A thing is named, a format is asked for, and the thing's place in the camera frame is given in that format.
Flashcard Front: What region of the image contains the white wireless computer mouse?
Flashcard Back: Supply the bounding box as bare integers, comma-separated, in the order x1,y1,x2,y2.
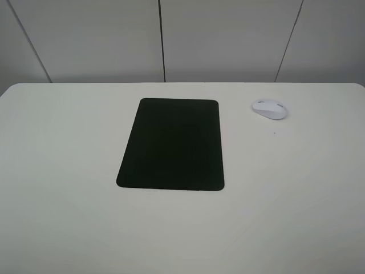
252,99,288,120

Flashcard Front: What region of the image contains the black rectangular mouse pad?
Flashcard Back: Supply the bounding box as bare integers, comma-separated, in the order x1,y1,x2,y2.
116,98,225,191

